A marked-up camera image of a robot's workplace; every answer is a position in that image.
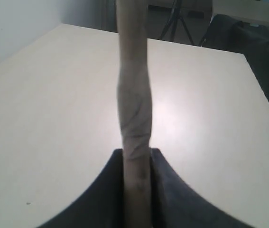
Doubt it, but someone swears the dark chair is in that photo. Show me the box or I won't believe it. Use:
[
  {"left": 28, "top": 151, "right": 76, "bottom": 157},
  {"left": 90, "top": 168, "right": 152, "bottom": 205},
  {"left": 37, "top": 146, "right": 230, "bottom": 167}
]
[{"left": 202, "top": 15, "right": 269, "bottom": 102}]

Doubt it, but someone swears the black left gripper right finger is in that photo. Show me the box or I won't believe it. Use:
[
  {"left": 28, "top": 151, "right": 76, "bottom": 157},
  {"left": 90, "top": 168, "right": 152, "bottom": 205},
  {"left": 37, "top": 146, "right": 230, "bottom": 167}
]
[{"left": 150, "top": 148, "right": 249, "bottom": 228}]

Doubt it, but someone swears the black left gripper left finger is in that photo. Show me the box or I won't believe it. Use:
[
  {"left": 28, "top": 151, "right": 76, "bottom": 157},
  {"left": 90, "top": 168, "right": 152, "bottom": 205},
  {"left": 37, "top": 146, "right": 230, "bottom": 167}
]
[{"left": 40, "top": 149, "right": 124, "bottom": 228}]

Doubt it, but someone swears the white wooden paint brush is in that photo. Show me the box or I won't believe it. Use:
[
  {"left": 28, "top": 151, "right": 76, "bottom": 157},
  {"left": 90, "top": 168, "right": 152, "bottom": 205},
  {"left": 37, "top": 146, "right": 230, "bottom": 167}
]
[{"left": 116, "top": 0, "right": 152, "bottom": 228}]

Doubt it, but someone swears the black camera tripod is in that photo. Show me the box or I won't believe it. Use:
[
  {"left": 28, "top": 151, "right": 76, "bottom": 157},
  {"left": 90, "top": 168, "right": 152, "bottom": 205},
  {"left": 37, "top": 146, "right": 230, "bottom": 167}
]
[{"left": 159, "top": 0, "right": 214, "bottom": 47}]

